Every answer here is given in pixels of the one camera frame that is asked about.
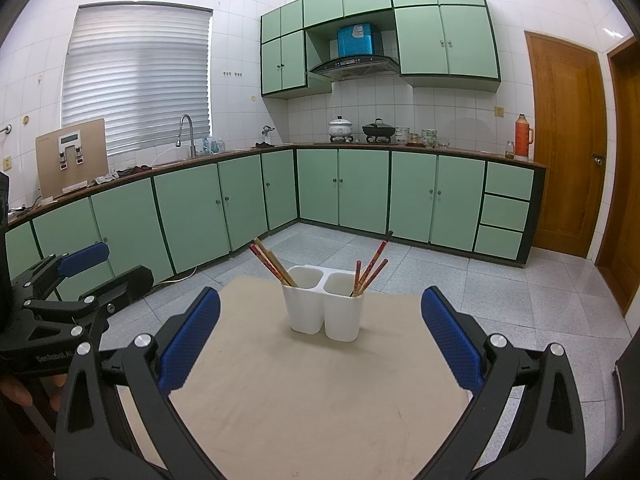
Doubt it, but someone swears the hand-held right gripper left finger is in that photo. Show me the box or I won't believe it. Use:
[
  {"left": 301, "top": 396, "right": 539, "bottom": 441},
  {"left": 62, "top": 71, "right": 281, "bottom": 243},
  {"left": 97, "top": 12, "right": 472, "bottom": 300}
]
[{"left": 54, "top": 286, "right": 223, "bottom": 480}]

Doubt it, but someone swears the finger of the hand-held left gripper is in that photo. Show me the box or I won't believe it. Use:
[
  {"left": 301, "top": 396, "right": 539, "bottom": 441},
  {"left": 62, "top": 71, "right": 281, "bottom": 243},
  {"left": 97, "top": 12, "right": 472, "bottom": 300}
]
[
  {"left": 10, "top": 242, "right": 111, "bottom": 302},
  {"left": 22, "top": 266, "right": 153, "bottom": 345}
]

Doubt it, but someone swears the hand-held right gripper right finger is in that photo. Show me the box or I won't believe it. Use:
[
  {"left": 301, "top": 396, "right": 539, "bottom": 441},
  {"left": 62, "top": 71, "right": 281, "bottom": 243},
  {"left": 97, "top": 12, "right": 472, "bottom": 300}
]
[{"left": 420, "top": 285, "right": 587, "bottom": 480}]

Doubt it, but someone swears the light wooden chopstick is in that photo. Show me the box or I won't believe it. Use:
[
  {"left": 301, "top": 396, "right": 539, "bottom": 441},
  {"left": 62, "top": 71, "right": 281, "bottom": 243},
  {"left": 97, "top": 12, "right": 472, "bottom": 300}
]
[
  {"left": 253, "top": 237, "right": 299, "bottom": 288},
  {"left": 256, "top": 245, "right": 297, "bottom": 287},
  {"left": 249, "top": 243, "right": 292, "bottom": 288}
]

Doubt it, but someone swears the white double utensil holder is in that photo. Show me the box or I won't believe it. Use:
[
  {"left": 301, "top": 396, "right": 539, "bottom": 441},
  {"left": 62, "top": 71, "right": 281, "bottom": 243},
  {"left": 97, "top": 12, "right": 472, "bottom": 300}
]
[{"left": 281, "top": 265, "right": 364, "bottom": 343}]

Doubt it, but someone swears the person's left hand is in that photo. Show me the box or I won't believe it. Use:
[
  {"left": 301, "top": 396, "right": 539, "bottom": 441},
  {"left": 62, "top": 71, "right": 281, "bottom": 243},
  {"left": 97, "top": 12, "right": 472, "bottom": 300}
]
[{"left": 0, "top": 375, "right": 67, "bottom": 411}]

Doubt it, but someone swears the wooden board with white device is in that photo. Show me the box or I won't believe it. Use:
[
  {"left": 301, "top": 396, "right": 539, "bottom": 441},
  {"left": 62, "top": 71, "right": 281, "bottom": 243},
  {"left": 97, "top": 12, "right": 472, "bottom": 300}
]
[{"left": 35, "top": 118, "right": 109, "bottom": 201}]

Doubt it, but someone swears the green cabinet drawer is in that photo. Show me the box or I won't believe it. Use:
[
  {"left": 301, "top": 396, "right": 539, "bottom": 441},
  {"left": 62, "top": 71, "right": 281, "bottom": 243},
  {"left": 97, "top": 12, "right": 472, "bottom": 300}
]
[
  {"left": 480, "top": 194, "right": 530, "bottom": 232},
  {"left": 474, "top": 225, "right": 524, "bottom": 261},
  {"left": 485, "top": 161, "right": 535, "bottom": 201}
]

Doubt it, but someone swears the metal kitchen faucet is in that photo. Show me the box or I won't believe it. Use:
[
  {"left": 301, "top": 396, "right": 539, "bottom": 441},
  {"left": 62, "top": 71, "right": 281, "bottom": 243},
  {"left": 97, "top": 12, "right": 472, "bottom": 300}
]
[{"left": 176, "top": 114, "right": 197, "bottom": 158}]

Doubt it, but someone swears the green base cabinet unit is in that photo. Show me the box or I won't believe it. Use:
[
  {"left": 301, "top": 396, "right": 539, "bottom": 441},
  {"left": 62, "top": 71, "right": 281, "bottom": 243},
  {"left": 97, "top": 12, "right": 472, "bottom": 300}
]
[{"left": 0, "top": 142, "right": 549, "bottom": 306}]

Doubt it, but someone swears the white window blind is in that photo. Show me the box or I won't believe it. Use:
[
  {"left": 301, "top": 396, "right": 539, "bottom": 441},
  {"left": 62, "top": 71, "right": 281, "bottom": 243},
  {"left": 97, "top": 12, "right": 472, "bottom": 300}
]
[{"left": 61, "top": 2, "right": 213, "bottom": 157}]

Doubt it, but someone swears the orange thermos flask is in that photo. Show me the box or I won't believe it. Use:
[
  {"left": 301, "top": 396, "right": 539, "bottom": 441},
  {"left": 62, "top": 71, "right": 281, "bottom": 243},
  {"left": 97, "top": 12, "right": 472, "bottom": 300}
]
[{"left": 515, "top": 113, "right": 535, "bottom": 162}]

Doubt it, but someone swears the gas stove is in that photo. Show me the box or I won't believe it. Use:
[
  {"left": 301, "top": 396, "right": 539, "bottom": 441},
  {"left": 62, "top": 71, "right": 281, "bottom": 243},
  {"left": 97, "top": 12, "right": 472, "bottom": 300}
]
[{"left": 330, "top": 134, "right": 396, "bottom": 145}]

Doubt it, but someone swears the black lidded wok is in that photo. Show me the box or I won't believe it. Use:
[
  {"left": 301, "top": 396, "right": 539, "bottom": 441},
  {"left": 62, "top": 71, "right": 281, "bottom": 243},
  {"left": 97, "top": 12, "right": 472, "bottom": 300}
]
[{"left": 362, "top": 118, "right": 397, "bottom": 138}]

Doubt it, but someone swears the wooden door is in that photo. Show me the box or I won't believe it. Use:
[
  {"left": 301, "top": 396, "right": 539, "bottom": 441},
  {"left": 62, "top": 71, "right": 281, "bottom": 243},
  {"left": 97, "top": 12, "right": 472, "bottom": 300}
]
[
  {"left": 595, "top": 35, "right": 640, "bottom": 318},
  {"left": 524, "top": 31, "right": 608, "bottom": 260}
]

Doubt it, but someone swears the black range hood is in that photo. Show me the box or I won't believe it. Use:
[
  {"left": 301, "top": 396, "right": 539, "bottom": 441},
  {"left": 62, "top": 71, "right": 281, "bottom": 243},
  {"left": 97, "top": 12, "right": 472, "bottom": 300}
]
[{"left": 308, "top": 55, "right": 401, "bottom": 82}]

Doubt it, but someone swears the blue box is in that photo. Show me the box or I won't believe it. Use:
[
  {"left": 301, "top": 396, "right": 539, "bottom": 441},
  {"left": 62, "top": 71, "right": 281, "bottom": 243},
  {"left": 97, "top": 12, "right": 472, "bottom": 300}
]
[{"left": 336, "top": 22, "right": 377, "bottom": 57}]

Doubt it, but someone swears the green wall cabinet unit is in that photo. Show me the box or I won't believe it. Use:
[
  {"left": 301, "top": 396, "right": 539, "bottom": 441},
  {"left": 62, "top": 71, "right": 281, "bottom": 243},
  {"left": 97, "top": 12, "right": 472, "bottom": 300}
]
[{"left": 260, "top": 0, "right": 502, "bottom": 100}]

